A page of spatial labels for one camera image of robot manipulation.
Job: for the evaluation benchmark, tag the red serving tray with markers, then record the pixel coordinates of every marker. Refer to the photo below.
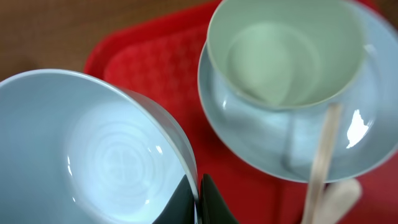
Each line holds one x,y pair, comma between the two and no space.
159,59

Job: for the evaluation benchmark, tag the white plastic fork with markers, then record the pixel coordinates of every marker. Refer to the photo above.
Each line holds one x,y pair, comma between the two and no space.
321,162

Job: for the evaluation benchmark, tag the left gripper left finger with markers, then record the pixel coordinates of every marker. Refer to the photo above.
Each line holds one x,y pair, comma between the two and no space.
181,207

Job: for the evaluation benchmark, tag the light blue bowl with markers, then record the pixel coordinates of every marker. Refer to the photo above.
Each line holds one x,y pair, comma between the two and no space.
75,149

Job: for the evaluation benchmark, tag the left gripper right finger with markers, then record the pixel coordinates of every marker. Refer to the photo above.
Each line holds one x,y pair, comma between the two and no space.
213,207

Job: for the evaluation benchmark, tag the light blue plate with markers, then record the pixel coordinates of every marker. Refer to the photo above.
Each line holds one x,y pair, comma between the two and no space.
283,143

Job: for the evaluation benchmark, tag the mint green bowl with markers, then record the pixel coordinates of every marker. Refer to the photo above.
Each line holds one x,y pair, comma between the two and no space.
284,54

